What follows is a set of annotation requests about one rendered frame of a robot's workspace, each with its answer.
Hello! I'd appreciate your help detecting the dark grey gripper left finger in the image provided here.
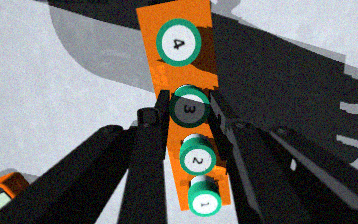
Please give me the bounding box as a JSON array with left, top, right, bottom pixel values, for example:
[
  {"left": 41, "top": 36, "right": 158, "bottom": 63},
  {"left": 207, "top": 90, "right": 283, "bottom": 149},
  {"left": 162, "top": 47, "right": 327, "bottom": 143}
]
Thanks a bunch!
[{"left": 0, "top": 90, "right": 170, "bottom": 224}]

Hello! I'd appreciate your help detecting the orange digital multimeter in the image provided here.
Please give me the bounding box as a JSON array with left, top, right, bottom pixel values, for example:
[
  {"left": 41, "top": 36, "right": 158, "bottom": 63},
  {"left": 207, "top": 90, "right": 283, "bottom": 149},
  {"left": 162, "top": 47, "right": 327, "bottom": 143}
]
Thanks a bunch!
[{"left": 0, "top": 172, "right": 29, "bottom": 208}]

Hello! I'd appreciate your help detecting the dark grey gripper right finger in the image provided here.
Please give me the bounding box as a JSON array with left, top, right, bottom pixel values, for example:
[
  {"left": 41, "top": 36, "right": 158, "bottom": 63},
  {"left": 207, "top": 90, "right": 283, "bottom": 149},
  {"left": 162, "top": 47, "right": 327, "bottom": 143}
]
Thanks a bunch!
[{"left": 207, "top": 90, "right": 358, "bottom": 224}]

